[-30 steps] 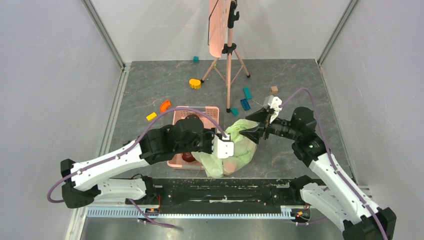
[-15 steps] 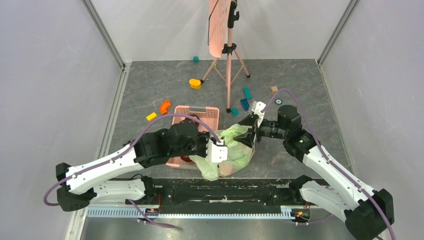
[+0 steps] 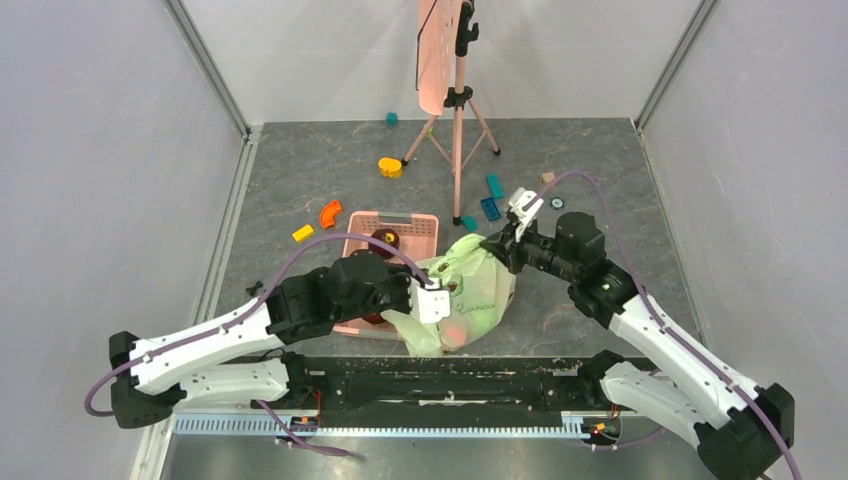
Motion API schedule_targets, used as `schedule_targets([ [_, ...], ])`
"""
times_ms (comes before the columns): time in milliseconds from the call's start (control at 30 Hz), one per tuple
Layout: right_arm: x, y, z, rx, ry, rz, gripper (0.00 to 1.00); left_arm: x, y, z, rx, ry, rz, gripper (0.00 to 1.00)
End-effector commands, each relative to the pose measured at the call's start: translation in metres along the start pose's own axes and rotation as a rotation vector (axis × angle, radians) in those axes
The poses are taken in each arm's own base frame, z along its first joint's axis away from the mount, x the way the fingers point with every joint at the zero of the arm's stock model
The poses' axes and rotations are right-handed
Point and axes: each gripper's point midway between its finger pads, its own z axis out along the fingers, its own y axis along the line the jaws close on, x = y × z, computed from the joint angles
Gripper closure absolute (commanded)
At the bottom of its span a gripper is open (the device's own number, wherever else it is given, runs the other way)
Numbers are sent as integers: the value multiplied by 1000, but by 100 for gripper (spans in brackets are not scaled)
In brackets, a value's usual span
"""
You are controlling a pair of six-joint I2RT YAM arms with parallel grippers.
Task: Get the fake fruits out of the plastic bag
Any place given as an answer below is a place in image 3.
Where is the light green plastic bag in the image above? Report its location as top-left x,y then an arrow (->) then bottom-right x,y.
382,233 -> 516,357

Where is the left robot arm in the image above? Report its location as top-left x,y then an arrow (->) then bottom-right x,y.
109,251 -> 433,429

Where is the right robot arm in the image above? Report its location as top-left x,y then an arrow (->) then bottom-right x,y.
480,212 -> 800,479

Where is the dark red fake pomegranate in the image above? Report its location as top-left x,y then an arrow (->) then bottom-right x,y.
363,314 -> 386,325

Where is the dark red fake apple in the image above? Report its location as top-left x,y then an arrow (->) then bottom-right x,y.
369,228 -> 400,257

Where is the blue lego brick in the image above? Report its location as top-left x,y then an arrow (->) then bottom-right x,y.
480,197 -> 502,222

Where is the pink plastic basket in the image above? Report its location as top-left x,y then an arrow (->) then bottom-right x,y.
334,210 -> 440,341

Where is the small teal block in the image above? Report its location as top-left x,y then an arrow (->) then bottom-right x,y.
460,215 -> 479,233

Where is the teal rectangular block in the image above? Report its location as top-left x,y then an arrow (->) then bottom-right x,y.
486,173 -> 504,200

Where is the orange curved toy piece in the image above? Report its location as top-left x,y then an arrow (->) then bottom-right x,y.
319,200 -> 343,230

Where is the small yellow block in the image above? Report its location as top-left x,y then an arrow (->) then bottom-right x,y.
291,224 -> 315,243

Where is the yellow toy block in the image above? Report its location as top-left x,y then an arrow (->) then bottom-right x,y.
377,157 -> 405,179

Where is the pink tripod stand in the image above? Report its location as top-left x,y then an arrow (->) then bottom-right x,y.
400,1 -> 501,226

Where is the pink board on tripod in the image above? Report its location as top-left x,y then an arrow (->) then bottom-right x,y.
415,0 -> 462,115

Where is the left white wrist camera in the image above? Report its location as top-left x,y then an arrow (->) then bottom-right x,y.
409,277 -> 452,325

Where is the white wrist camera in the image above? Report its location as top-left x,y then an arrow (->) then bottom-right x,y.
409,277 -> 452,325
506,188 -> 543,242

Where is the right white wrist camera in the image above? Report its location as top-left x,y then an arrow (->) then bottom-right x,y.
506,188 -> 543,242

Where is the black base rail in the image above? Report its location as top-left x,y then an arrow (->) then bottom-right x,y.
269,354 -> 613,412

